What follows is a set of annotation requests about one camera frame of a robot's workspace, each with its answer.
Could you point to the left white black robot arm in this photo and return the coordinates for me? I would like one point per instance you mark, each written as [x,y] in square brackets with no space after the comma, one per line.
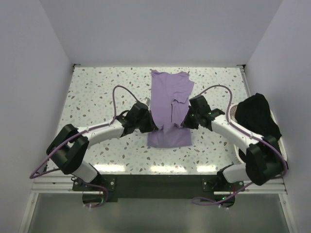
[68,148]

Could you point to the purple t shirt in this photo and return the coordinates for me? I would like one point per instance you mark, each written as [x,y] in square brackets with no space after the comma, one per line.
[169,106]

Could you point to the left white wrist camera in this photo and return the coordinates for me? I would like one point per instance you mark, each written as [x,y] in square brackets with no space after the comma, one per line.
[147,101]

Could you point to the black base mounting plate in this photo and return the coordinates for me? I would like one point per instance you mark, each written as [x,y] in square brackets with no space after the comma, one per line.
[166,186]

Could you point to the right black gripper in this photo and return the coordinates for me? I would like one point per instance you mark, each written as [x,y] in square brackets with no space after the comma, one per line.
[186,122]

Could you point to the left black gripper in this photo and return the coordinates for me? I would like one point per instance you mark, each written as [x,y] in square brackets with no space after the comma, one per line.
[151,126]

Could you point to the black t shirt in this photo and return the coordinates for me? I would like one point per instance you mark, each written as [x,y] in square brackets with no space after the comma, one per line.
[254,114]

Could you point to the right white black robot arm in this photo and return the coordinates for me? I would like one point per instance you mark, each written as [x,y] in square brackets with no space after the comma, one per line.
[263,159]

